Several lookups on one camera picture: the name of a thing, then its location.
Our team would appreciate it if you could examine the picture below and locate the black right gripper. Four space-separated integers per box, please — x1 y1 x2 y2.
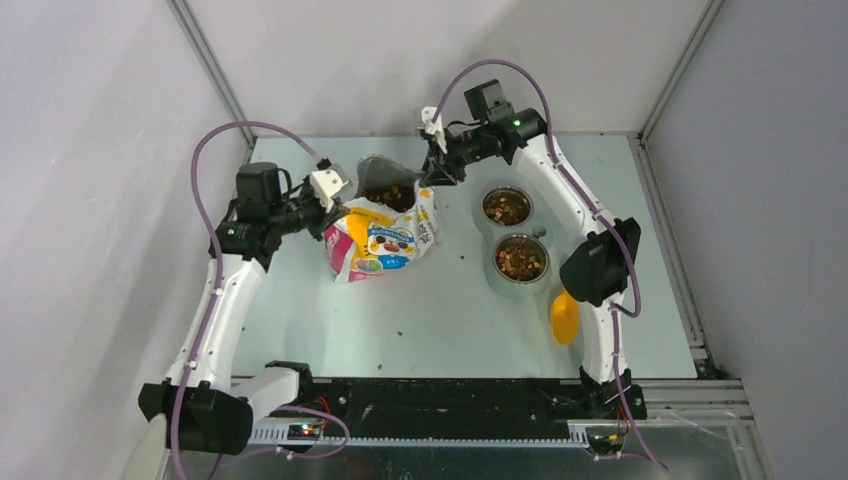
420 124 491 187

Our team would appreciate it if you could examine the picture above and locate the colourful pet food bag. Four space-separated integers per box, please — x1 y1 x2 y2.
324 155 442 283

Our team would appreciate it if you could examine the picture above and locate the steel bowl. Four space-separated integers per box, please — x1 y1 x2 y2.
481 186 535 229
491 233 551 285

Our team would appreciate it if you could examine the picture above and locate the yellow plastic scoop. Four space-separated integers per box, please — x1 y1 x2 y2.
550 290 580 346

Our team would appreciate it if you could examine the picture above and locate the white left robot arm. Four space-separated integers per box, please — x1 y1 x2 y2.
138 159 350 455

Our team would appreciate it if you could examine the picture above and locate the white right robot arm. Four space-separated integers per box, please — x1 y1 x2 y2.
420 80 642 418

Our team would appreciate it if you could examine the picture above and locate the kibble in far bowl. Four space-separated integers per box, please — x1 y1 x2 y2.
484 192 530 225

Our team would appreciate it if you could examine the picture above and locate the kibble in bowl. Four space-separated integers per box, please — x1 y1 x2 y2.
484 192 530 225
496 238 547 282

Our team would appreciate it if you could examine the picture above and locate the kibble in near bowl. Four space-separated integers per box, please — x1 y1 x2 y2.
496 238 547 282

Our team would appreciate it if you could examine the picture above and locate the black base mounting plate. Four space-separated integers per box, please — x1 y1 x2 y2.
252 378 625 446

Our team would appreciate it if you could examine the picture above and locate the left circuit board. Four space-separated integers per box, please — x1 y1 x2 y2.
286 424 323 442

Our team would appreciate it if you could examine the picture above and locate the circuit board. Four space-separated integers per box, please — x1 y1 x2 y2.
586 433 628 458
286 424 323 442

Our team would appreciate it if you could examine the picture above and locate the right circuit board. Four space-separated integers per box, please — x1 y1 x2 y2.
586 433 628 458

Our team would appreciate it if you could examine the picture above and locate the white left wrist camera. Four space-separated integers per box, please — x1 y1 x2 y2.
308 159 352 213

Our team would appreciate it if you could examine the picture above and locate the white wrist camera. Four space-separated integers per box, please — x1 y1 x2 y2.
420 106 448 154
308 159 352 213

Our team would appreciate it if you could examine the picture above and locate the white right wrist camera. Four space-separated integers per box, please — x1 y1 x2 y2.
420 106 448 154

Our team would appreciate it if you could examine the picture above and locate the aluminium frame rail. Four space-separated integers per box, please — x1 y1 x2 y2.
232 377 752 447

